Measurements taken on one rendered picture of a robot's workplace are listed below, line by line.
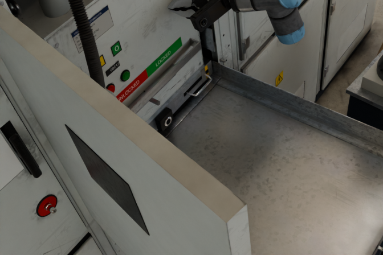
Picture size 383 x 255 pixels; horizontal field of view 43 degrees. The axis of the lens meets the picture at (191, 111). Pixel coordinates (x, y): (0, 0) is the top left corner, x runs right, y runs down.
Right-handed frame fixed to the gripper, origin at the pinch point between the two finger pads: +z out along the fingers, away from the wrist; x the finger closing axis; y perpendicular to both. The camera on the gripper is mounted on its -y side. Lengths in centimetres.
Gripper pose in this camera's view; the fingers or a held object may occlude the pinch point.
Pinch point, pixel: (171, 8)
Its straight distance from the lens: 134.8
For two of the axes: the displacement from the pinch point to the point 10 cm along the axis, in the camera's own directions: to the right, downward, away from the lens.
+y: 3.8, -7.2, 5.9
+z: -8.6, -0.3, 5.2
